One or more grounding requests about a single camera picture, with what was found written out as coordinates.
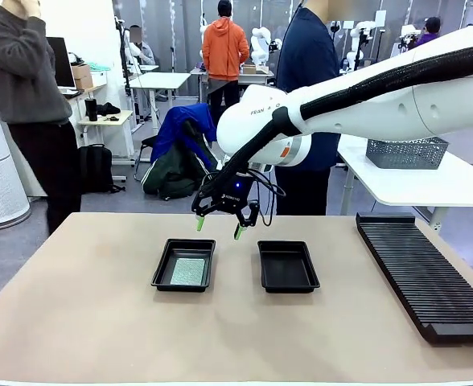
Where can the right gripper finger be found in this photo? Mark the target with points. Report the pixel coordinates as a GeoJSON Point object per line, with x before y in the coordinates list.
{"type": "Point", "coordinates": [249, 217]}
{"type": "Point", "coordinates": [200, 223]}

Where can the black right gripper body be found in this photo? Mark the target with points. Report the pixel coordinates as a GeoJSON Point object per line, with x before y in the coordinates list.
{"type": "Point", "coordinates": [232, 193]}

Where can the green glass plate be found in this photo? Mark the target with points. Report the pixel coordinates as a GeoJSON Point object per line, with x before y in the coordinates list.
{"type": "Point", "coordinates": [188, 271]}

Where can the black plastic ESD tray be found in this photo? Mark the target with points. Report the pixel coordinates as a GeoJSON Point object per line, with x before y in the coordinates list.
{"type": "Point", "coordinates": [286, 269]}
{"type": "Point", "coordinates": [160, 277]}

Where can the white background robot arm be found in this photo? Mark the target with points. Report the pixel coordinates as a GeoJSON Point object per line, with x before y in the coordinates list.
{"type": "Point", "coordinates": [409, 32]}
{"type": "Point", "coordinates": [357, 30]}
{"type": "Point", "coordinates": [258, 40]}

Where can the grey-sweater person's raised hand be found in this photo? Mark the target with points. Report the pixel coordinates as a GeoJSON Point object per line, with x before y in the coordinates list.
{"type": "Point", "coordinates": [30, 7]}

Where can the dark green jacket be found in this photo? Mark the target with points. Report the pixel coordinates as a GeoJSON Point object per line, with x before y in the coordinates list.
{"type": "Point", "coordinates": [172, 173]}

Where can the blue jacket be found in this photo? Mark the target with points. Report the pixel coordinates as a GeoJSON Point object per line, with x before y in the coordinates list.
{"type": "Point", "coordinates": [176, 128]}

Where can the black folding chair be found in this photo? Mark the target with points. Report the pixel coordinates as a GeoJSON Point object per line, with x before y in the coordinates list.
{"type": "Point", "coordinates": [148, 141]}

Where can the black backpack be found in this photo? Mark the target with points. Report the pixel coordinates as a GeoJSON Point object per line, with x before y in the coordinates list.
{"type": "Point", "coordinates": [99, 169]}

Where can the white table with boxes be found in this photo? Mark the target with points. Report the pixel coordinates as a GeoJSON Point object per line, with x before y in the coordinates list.
{"type": "Point", "coordinates": [256, 76]}

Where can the white height-adjustable table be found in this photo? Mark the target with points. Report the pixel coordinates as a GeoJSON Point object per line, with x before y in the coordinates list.
{"type": "Point", "coordinates": [160, 79]}

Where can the small white side table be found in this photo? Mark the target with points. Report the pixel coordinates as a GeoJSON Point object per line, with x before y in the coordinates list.
{"type": "Point", "coordinates": [112, 118]}

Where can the person in orange hoodie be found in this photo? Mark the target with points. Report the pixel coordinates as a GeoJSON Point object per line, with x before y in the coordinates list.
{"type": "Point", "coordinates": [224, 48]}

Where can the black cloth bundle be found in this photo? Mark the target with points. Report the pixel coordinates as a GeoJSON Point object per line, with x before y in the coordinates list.
{"type": "Point", "coordinates": [108, 109]}

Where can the person in navy jacket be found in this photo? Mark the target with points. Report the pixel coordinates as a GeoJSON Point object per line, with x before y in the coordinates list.
{"type": "Point", "coordinates": [309, 60]}

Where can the black tumbler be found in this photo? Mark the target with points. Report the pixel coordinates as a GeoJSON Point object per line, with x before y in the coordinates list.
{"type": "Point", "coordinates": [91, 110]}

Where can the seated person in grey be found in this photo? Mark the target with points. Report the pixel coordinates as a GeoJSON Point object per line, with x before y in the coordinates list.
{"type": "Point", "coordinates": [144, 52]}

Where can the black tripod stand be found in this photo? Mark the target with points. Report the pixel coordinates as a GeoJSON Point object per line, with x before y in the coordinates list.
{"type": "Point", "coordinates": [122, 68]}
{"type": "Point", "coordinates": [359, 48]}

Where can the grey plastic basket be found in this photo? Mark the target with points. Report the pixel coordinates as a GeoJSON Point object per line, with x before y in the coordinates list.
{"type": "Point", "coordinates": [405, 154]}

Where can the white desk wooden top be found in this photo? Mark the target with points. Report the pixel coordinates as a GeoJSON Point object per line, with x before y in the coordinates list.
{"type": "Point", "coordinates": [78, 105]}

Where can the large white table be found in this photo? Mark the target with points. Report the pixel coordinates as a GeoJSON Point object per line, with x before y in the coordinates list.
{"type": "Point", "coordinates": [421, 185]}

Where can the white storage bin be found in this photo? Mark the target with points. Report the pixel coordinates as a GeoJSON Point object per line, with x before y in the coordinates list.
{"type": "Point", "coordinates": [99, 78]}

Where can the black keyboard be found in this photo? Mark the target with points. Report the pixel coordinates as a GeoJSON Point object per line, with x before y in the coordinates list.
{"type": "Point", "coordinates": [75, 93]}

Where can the black slotted rack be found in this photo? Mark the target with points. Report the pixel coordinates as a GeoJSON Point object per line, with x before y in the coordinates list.
{"type": "Point", "coordinates": [421, 273]}

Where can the brown cardboard box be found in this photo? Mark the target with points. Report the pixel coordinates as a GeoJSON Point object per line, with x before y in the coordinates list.
{"type": "Point", "coordinates": [84, 82]}
{"type": "Point", "coordinates": [80, 71]}

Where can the white-framed computer monitor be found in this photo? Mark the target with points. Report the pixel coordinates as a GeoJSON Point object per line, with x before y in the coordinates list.
{"type": "Point", "coordinates": [61, 60]}

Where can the person in grey sweater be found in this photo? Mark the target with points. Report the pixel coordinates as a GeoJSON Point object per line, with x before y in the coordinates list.
{"type": "Point", "coordinates": [19, 72]}

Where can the person in purple hoodie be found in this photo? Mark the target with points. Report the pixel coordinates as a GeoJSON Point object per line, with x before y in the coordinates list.
{"type": "Point", "coordinates": [429, 38]}

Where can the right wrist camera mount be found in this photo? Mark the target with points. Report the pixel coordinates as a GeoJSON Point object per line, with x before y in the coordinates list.
{"type": "Point", "coordinates": [260, 167]}

